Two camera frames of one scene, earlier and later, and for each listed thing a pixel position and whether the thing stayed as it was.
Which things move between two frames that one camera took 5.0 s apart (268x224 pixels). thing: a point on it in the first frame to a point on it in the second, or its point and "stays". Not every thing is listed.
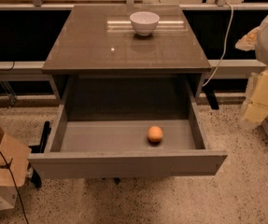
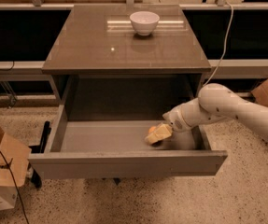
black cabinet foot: [34, 174] stays
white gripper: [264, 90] to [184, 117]
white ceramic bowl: [145, 22] stays
